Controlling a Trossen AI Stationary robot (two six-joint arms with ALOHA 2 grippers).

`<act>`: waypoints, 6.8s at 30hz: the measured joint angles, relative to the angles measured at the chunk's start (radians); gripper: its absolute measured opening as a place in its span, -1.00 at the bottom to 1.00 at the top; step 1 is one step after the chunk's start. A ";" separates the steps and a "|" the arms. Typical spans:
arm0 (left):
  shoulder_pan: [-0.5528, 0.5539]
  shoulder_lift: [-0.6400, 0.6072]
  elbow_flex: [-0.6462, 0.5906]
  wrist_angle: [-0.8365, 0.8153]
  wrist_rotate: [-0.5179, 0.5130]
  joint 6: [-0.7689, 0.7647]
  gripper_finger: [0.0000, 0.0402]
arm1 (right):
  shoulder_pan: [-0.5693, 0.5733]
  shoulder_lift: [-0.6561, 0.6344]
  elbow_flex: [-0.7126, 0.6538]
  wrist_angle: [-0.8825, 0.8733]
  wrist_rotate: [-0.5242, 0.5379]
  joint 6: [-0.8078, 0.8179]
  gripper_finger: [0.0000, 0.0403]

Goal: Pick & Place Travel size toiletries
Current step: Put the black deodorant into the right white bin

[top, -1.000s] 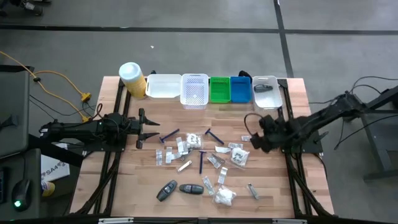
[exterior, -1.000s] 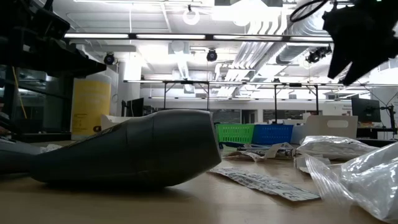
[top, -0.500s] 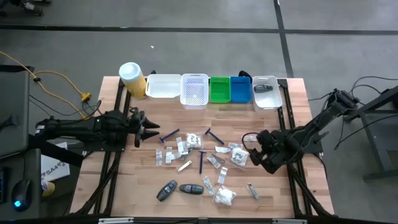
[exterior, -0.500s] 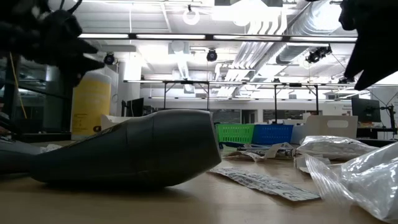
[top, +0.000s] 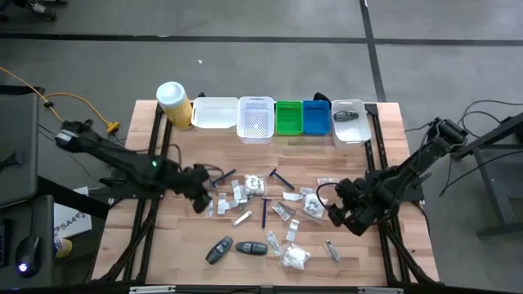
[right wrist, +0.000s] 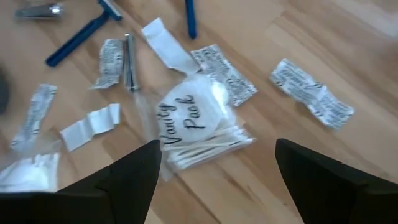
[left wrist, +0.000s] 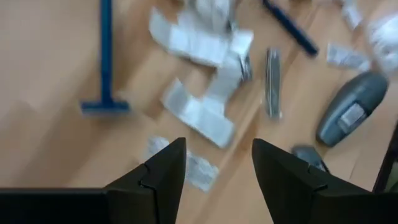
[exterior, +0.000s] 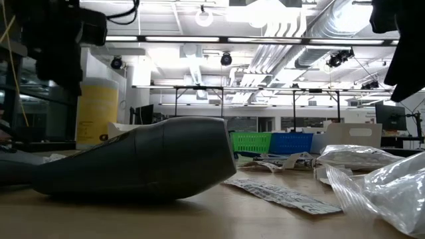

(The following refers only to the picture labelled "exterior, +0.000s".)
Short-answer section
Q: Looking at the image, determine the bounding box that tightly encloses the green plastic basket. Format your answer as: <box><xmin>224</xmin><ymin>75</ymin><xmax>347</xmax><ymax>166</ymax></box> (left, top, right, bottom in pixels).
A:
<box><xmin>229</xmin><ymin>131</ymin><xmax>274</xmax><ymax>155</ymax></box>

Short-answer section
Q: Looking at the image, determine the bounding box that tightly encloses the long white printed sachet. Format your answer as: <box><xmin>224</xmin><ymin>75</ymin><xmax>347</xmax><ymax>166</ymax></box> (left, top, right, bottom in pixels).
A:
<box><xmin>222</xmin><ymin>177</ymin><xmax>343</xmax><ymax>216</ymax></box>

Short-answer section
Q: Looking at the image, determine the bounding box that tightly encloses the person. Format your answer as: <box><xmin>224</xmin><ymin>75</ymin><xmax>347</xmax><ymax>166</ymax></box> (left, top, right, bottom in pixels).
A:
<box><xmin>0</xmin><ymin>102</ymin><xmax>13</xmax><ymax>143</ymax></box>

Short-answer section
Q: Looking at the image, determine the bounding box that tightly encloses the black overhead light beam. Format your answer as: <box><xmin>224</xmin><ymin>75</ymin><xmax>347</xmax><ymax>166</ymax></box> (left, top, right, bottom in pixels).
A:
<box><xmin>105</xmin><ymin>35</ymin><xmax>399</xmax><ymax>46</ymax></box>

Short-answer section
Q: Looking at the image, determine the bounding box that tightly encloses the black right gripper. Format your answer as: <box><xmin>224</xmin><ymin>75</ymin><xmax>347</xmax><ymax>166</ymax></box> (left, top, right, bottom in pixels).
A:
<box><xmin>369</xmin><ymin>0</ymin><xmax>425</xmax><ymax>103</ymax></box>

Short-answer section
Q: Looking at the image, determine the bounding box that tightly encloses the silver ventilation duct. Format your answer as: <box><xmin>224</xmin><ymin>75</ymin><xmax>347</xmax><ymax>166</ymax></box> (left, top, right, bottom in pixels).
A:
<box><xmin>294</xmin><ymin>0</ymin><xmax>375</xmax><ymax>70</ymax></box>

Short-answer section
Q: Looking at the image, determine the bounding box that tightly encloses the clear bag of cotton pads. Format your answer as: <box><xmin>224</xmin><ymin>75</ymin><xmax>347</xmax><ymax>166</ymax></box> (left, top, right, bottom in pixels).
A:
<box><xmin>315</xmin><ymin>144</ymin><xmax>405</xmax><ymax>171</ymax></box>
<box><xmin>324</xmin><ymin>151</ymin><xmax>425</xmax><ymax>238</ymax></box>

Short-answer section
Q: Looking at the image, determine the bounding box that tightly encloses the yellow hanging cord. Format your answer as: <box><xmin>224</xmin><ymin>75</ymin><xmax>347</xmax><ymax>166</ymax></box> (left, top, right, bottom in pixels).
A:
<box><xmin>0</xmin><ymin>0</ymin><xmax>30</xmax><ymax>127</ymax></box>

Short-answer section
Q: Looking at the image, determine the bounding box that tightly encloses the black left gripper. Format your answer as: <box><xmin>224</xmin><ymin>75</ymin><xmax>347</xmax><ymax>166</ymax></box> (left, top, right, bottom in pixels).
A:
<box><xmin>9</xmin><ymin>0</ymin><xmax>108</xmax><ymax>98</ymax></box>

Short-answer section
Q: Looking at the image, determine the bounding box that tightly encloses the black metal table frame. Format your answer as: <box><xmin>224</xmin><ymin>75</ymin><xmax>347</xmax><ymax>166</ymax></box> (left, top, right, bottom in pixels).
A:
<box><xmin>292</xmin><ymin>88</ymin><xmax>342</xmax><ymax>133</ymax></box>
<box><xmin>173</xmin><ymin>85</ymin><xmax>224</xmax><ymax>118</ymax></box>

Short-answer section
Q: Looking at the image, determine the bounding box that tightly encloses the dark grey electric shaver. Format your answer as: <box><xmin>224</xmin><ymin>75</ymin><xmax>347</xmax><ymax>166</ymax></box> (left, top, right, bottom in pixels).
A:
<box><xmin>31</xmin><ymin>116</ymin><xmax>238</xmax><ymax>202</ymax></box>
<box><xmin>0</xmin><ymin>149</ymin><xmax>46</xmax><ymax>187</ymax></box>

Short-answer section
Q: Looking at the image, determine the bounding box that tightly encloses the pale grey handled bin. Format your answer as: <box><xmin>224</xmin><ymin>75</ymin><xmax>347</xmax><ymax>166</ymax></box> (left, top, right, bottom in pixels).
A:
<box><xmin>310</xmin><ymin>123</ymin><xmax>384</xmax><ymax>154</ymax></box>

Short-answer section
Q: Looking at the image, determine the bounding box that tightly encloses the white solid plastic bin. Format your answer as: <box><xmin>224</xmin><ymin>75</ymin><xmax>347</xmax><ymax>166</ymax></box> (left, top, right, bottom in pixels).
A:
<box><xmin>107</xmin><ymin>121</ymin><xmax>147</xmax><ymax>139</ymax></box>

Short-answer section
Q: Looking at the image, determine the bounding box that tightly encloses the blue disposable razor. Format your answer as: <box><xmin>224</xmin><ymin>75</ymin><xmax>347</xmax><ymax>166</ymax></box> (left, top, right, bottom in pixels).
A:
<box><xmin>233</xmin><ymin>151</ymin><xmax>263</xmax><ymax>159</ymax></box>

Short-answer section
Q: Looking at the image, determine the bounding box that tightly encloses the blue plastic basket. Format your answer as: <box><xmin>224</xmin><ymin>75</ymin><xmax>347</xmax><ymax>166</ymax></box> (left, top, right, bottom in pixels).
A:
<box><xmin>268</xmin><ymin>132</ymin><xmax>315</xmax><ymax>155</ymax></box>

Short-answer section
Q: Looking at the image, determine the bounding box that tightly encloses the yellow wipes canister white lid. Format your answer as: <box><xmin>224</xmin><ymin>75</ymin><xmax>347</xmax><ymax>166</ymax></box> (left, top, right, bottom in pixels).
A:
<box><xmin>75</xmin><ymin>76</ymin><xmax>120</xmax><ymax>151</ymax></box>

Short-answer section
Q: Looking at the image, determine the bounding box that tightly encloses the white ring ceiling lamp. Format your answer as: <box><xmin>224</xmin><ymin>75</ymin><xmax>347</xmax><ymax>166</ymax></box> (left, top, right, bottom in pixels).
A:
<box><xmin>195</xmin><ymin>4</ymin><xmax>215</xmax><ymax>28</ymax></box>

